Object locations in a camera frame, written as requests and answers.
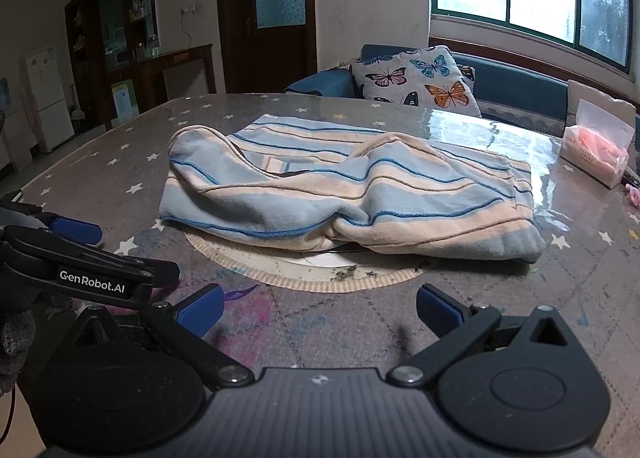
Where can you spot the round built-in induction cooker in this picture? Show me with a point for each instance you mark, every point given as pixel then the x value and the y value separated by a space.
pixel 320 260

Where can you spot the white refrigerator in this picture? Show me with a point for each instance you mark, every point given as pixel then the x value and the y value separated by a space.
pixel 47 97

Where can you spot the white wall socket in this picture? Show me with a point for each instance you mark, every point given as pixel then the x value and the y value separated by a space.
pixel 188 9

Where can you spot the dark wooden console desk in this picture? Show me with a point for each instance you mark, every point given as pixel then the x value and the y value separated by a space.
pixel 175 55

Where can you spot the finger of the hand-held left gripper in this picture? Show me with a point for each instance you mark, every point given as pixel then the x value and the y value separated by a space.
pixel 165 274
pixel 75 230

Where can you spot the broom with dustpan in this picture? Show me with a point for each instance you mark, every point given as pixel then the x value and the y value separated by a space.
pixel 77 110

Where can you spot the small pink toy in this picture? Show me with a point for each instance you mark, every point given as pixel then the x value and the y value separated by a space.
pixel 634 196

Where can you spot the blue cream striped garment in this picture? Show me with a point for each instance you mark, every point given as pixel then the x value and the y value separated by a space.
pixel 350 188

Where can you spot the plain grey cushion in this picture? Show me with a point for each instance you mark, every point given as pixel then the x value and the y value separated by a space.
pixel 600 92

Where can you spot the grey star-print tablecloth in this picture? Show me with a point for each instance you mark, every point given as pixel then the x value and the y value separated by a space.
pixel 125 177

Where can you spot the brown wooden door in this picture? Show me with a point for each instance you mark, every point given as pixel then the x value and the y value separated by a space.
pixel 270 52

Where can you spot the green white cardboard box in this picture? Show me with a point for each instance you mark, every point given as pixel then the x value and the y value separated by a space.
pixel 124 102

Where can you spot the blue sofa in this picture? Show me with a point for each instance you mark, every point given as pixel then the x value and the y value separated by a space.
pixel 520 87

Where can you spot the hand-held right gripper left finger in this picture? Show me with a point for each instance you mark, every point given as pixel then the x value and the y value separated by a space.
pixel 200 310

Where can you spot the pink tissue pack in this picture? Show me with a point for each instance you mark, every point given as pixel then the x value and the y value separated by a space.
pixel 595 142

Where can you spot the grey lace sofa cover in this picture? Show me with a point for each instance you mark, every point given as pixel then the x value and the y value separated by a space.
pixel 520 117

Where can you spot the person's left hand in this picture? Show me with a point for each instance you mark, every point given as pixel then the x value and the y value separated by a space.
pixel 15 333

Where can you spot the butterfly print cushion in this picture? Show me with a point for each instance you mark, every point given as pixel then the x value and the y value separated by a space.
pixel 466 75
pixel 415 82

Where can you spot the dark wooden display cabinet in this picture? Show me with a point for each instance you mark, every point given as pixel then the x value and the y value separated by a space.
pixel 90 37

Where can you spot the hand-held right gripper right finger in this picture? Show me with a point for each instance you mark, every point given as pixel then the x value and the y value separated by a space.
pixel 440 308

